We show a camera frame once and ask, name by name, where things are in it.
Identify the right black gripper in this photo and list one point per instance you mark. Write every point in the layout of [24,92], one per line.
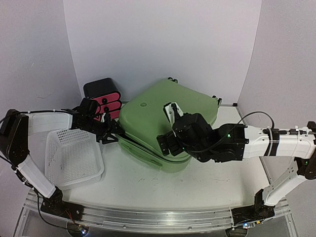
[168,143]

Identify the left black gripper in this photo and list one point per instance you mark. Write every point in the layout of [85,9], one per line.
[111,128]

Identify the white perforated plastic basket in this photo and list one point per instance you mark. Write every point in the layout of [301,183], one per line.
[72,159]

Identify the green hard-shell suitcase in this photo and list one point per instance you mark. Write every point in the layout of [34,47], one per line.
[143,119]

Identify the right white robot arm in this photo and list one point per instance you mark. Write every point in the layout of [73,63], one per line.
[235,142]

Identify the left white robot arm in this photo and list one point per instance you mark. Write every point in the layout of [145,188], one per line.
[17,126]

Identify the black pink drawer organizer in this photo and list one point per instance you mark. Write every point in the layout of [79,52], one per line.
[105,92]

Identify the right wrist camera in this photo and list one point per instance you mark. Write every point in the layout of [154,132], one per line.
[185,118]

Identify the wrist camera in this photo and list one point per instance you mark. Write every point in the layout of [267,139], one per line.
[185,118]
[88,107]

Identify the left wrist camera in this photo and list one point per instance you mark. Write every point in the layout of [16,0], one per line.
[88,107]

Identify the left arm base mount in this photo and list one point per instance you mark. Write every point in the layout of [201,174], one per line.
[72,211]

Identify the aluminium front rail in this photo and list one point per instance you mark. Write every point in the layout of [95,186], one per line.
[170,222]

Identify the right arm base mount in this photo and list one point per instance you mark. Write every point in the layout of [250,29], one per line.
[258,211]

